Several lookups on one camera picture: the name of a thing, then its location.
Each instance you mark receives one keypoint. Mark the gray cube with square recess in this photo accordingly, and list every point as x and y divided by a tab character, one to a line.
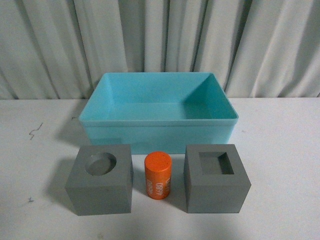
215	180

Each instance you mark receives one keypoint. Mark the gray cube with round recess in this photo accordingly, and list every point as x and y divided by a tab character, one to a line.
101	180

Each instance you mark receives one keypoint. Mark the light blue plastic box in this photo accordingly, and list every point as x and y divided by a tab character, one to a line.
158	111

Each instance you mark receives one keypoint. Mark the orange cylinder with white digits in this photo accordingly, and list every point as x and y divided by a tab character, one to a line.
158	172

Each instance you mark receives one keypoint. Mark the white pleated curtain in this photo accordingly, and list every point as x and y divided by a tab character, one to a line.
59	49

